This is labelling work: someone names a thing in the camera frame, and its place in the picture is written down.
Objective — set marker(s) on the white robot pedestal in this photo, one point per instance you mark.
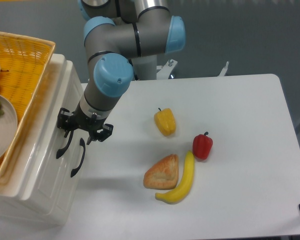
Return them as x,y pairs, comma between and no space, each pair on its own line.
145,68

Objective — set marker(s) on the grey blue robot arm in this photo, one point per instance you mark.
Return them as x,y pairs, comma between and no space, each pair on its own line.
116,32

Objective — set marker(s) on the grey plate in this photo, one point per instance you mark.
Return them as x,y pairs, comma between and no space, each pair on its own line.
8,125

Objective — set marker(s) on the white drawer cabinet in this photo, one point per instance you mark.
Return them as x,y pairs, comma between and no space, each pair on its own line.
14,179

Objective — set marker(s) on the triangular bread pastry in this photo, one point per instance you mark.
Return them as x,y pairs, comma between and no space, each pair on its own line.
163,175

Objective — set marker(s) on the yellow woven basket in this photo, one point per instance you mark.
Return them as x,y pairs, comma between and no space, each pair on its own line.
26,59

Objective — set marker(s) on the black top drawer handle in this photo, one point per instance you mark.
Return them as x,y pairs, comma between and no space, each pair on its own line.
61,151

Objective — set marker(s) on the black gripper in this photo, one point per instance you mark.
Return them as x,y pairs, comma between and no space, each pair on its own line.
97,130

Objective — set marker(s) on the yellow banana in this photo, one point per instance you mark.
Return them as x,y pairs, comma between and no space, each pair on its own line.
177,194

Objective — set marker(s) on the yellow bell pepper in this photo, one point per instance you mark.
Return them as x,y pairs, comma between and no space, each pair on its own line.
165,121

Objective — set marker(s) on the red bell pepper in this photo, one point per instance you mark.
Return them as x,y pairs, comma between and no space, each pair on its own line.
202,145

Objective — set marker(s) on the black drawer handle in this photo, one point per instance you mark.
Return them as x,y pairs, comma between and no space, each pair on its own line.
61,151
81,158

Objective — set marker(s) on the black lower drawer handle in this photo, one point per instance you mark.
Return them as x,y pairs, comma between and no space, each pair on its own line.
81,158

